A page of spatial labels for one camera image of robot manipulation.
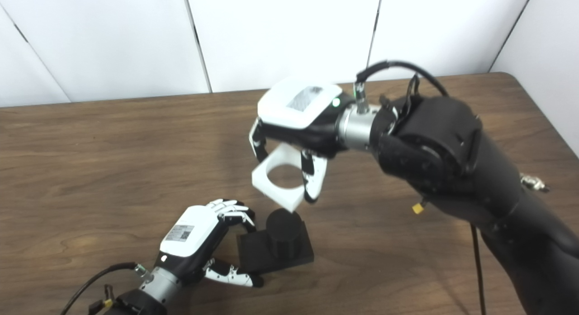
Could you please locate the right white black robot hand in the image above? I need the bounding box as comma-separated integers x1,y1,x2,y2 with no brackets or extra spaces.
248,77,358,204

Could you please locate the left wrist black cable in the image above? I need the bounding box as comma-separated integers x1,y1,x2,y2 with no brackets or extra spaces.
60,262,145,315

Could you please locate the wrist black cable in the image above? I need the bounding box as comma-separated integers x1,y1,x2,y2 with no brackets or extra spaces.
60,262,145,315
355,60,449,112

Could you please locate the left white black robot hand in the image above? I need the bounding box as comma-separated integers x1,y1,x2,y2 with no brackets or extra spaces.
154,199,264,288

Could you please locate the thin black hanging cable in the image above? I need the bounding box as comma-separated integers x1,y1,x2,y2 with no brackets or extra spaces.
470,224,487,315

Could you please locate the white square piece with hole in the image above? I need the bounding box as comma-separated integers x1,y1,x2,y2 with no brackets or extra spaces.
251,143,328,213

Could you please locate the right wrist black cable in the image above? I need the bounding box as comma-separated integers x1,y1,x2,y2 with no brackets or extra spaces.
355,60,449,112

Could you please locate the black peg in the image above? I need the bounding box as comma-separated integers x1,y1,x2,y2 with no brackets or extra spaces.
237,208,315,275

